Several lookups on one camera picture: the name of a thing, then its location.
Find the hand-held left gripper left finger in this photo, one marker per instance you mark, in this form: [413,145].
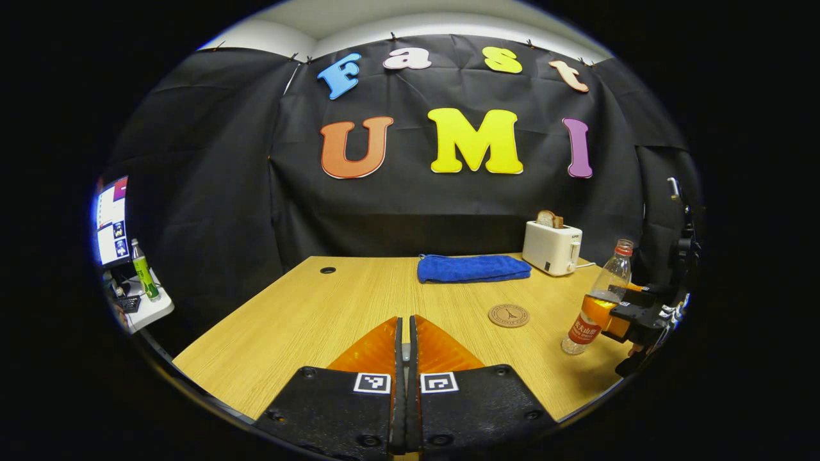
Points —
[333,410]

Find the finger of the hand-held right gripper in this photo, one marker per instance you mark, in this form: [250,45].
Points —
[637,317]
[634,289]

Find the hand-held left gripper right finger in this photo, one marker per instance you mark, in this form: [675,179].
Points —
[474,410]

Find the clear water bottle red label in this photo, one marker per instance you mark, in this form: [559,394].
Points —
[608,275]

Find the round brown coaster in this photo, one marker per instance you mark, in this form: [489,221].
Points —
[508,315]

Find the green drink bottle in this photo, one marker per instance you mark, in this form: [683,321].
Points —
[145,272]

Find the white toaster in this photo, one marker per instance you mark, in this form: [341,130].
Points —
[551,250]

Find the bread slice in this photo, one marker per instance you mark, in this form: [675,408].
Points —
[549,219]

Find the blue towel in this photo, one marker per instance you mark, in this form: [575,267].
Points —
[471,269]

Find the white side table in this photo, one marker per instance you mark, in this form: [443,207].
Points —
[154,308]

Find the black keyboard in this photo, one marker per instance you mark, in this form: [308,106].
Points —
[129,303]

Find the black backdrop cloth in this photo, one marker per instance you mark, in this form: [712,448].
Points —
[211,160]

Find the computer monitor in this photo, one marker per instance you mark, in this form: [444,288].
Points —
[112,224]

